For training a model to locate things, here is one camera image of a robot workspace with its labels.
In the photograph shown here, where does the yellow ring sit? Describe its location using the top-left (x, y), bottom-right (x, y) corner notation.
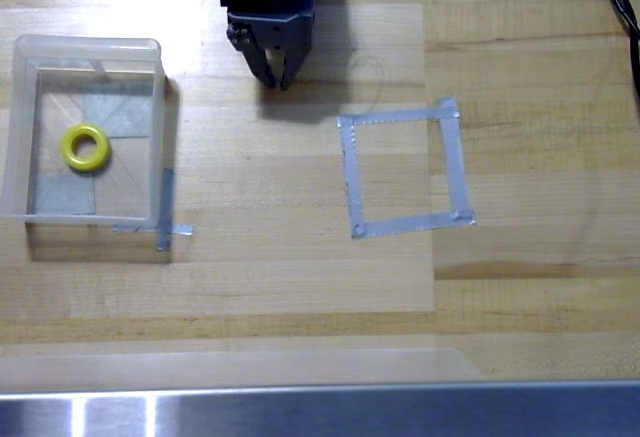
top-left (59, 123), bottom-right (113, 175)

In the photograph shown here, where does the clear plastic container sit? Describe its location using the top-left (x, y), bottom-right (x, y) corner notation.
top-left (0, 34), bottom-right (167, 224)

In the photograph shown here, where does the grey tape patch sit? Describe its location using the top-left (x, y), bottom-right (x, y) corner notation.
top-left (33, 172), bottom-right (98, 216)

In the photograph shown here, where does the shiny metal rail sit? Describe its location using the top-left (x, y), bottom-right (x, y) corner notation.
top-left (0, 380), bottom-right (640, 437)

